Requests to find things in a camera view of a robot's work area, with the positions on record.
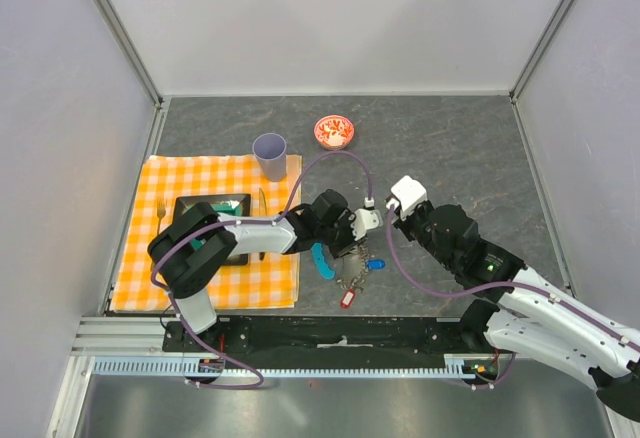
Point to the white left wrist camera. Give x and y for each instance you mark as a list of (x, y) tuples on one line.
[(365, 219)]

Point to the gold fork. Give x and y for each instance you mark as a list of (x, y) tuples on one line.
[(160, 213)]

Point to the red key tag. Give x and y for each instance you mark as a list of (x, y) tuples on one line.
[(348, 298)]

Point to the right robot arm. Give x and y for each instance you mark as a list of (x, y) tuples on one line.
[(524, 313)]

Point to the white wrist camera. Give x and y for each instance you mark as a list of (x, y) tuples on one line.
[(405, 195), (365, 219)]

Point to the aluminium corner post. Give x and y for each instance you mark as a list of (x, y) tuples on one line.
[(109, 14), (541, 47)]

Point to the purple plastic cup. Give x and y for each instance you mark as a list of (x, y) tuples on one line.
[(270, 149)]

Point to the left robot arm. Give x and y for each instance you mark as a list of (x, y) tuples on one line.
[(189, 253)]

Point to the teal square plate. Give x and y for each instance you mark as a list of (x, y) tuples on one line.
[(236, 205)]

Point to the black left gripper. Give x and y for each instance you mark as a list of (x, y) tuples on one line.
[(350, 243)]

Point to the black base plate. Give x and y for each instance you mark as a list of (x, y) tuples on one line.
[(343, 341)]

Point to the aluminium frame rail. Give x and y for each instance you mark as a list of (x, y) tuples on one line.
[(118, 336)]

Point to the blue carabiner keyring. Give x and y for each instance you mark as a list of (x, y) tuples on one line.
[(321, 263)]

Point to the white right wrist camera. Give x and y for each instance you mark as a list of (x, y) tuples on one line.
[(405, 195)]

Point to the gold knife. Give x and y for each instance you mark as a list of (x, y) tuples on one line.
[(263, 212)]

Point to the white toothed cable rail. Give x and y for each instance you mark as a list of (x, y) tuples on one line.
[(195, 367)]

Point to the blue key tag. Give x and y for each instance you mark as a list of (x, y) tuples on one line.
[(375, 264)]

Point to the orange checkered cloth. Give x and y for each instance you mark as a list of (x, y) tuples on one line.
[(270, 284)]

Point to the red white patterned bowl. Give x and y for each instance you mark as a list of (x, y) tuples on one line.
[(334, 132)]

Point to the aluminium corner post left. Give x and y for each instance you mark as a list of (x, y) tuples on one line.
[(109, 14)]

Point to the aluminium corner post right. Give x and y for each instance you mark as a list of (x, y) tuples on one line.
[(541, 47)]

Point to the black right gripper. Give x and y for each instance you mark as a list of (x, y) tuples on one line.
[(403, 223)]

